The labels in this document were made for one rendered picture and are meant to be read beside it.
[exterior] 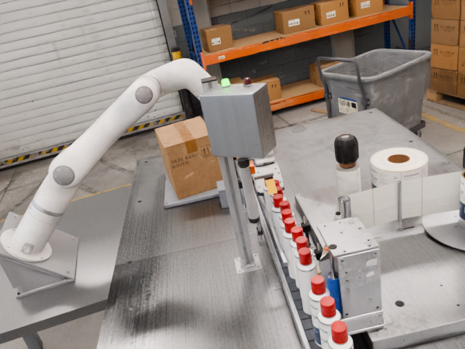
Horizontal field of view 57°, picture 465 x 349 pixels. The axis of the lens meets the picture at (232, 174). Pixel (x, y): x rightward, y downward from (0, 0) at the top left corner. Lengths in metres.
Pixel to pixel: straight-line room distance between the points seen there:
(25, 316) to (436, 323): 1.31
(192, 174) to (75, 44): 3.83
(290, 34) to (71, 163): 4.09
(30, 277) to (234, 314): 0.79
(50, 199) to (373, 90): 2.68
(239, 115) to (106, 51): 4.51
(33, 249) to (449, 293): 1.39
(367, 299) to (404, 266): 0.30
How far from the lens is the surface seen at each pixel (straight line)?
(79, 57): 5.63
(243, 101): 1.15
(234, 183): 1.36
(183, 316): 1.43
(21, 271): 1.78
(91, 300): 1.64
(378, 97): 3.70
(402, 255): 1.46
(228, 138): 1.22
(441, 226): 1.58
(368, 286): 1.13
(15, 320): 1.74
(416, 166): 1.66
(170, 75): 1.53
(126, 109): 1.51
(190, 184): 2.00
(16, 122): 5.90
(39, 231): 1.72
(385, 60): 4.43
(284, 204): 1.36
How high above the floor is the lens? 1.78
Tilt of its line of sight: 26 degrees down
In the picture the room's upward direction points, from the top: 12 degrees counter-clockwise
